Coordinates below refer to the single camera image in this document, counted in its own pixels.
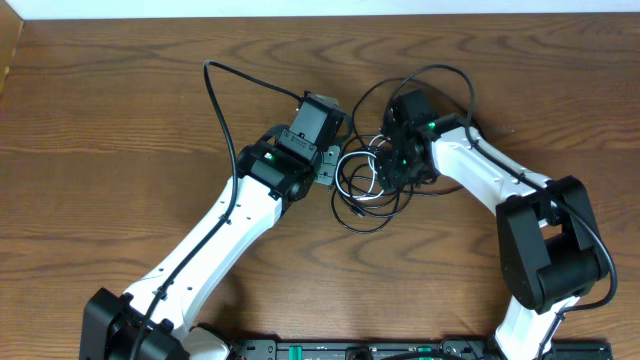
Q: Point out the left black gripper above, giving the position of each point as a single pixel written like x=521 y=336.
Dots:
x=328 y=173

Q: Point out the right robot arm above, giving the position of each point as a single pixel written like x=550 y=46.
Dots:
x=550 y=251

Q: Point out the cardboard panel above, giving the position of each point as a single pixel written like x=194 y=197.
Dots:
x=10 y=32

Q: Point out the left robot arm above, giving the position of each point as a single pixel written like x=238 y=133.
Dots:
x=154 y=317

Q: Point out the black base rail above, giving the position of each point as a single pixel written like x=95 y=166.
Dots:
x=448 y=348

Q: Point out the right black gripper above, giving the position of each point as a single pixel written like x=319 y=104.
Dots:
x=389 y=174

